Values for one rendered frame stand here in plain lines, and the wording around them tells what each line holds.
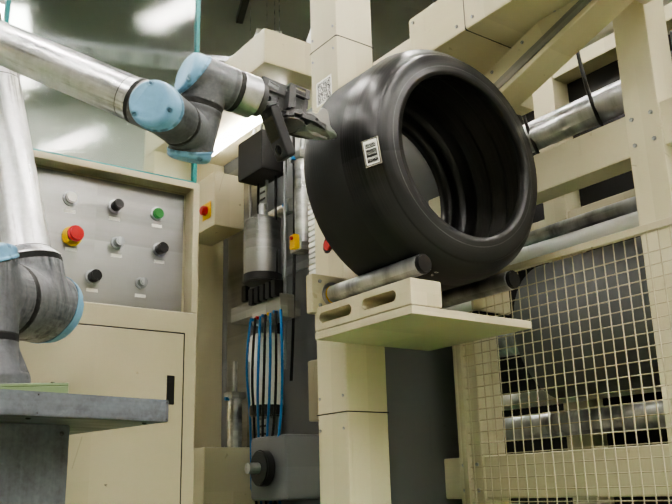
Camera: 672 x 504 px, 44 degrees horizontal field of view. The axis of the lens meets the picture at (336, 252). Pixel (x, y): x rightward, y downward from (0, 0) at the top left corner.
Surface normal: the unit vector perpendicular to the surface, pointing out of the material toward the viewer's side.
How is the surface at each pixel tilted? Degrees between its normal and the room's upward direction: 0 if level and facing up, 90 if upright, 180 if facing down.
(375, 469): 90
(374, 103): 79
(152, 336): 90
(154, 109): 97
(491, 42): 180
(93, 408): 90
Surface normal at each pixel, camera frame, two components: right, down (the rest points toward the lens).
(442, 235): 0.52, -0.08
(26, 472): 0.71, -0.22
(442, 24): -0.81, -0.14
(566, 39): 0.21, 0.84
